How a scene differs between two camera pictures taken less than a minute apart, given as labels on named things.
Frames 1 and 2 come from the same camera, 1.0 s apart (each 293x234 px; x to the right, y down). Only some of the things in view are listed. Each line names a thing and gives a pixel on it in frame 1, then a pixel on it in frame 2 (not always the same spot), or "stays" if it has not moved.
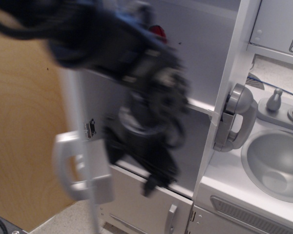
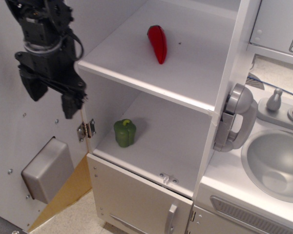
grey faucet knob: [273, 102] stays
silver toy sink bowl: [272, 159] stays
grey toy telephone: [240, 101] stays
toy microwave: [278, 31] stays
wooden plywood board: [25, 119] -> [82, 184]
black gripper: [145, 133] -> [52, 66]
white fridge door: [88, 106] -> [20, 127]
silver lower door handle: [171, 214] stays
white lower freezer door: [163, 211] stays
